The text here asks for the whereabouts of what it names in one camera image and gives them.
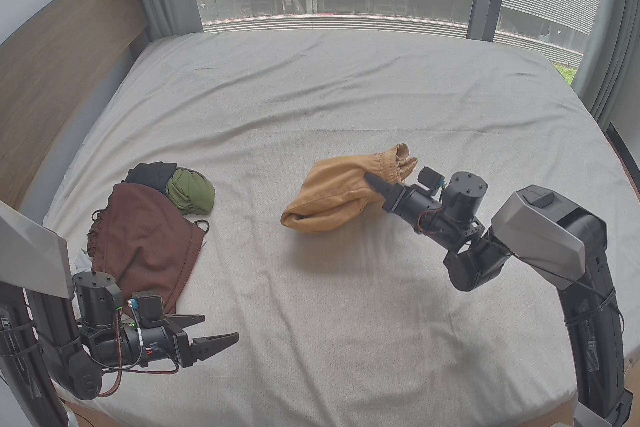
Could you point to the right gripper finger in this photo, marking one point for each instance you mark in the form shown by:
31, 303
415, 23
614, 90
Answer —
385, 192

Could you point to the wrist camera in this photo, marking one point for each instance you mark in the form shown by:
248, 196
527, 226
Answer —
431, 177
147, 310

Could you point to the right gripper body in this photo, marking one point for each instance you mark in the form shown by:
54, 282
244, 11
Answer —
412, 207

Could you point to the green garment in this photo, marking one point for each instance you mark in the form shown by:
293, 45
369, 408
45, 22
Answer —
192, 192

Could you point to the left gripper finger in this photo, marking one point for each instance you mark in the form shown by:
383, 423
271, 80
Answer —
182, 321
210, 346

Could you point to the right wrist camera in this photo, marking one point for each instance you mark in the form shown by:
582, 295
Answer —
431, 177

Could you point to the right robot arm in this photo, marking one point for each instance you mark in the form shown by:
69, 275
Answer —
540, 230

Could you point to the tan shorts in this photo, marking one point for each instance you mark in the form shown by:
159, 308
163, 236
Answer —
325, 195

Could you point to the brown shorts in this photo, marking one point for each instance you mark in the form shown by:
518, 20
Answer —
145, 240

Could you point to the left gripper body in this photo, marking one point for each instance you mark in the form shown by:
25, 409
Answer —
167, 347

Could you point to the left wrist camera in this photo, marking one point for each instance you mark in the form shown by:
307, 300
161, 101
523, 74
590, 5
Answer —
147, 310

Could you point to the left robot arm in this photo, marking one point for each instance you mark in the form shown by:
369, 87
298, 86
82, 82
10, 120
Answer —
35, 255

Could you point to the black garment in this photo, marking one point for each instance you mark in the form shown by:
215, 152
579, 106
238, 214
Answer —
147, 175

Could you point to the bed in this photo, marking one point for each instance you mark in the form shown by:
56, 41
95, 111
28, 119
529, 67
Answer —
350, 89

